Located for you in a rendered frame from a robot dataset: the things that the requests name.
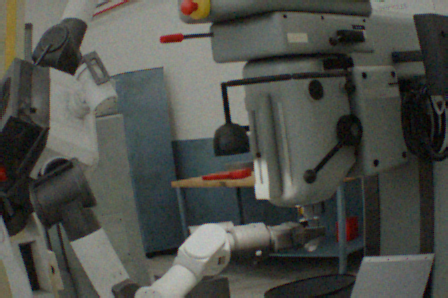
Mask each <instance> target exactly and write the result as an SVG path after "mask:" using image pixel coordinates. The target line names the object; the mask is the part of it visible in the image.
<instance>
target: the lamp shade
mask: <svg viewBox="0 0 448 298"><path fill-rule="evenodd" d="M212 144H213V152H214V157H221V156H230V155H238V154H243V153H248V152H250V144H249V137H248V135H247V133H246V132H245V130H244V128H243V127H242V126H241V125H239V124H238V123H233V122H231V123H224V125H220V126H219V127H218V128H217V129H216V130H215V131H214V136H213V141H212Z"/></svg>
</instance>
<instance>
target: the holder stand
mask: <svg viewBox="0 0 448 298"><path fill-rule="evenodd" d="M169 270H170V269H168V270H164V274H166V273H167V272H168V271H169ZM164 274H163V273H160V274H157V275H155V274H154V275H153V276H154V278H155V282H156V281H158V280H159V279H161V278H162V277H163V276H164ZM184 298H231V297H230V291H229V285H228V277H225V276H221V275H204V274H203V276H202V280H201V281H199V282H198V284H196V286H194V287H193V289H191V291H190V292H189V293H188V294H186V296H185V297H184Z"/></svg>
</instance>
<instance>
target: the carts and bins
mask: <svg viewBox="0 0 448 298"><path fill-rule="evenodd" d="M355 282H356V276H354V275H352V274H346V273H344V274H328V275H324V276H315V277H313V278H306V279H301V280H296V281H292V282H288V283H285V284H281V285H279V286H277V287H274V288H272V289H271V290H267V291H266V292H265V293H264V294H263V296H264V298H350V297H351V293H352V290H353V287H354V285H355Z"/></svg>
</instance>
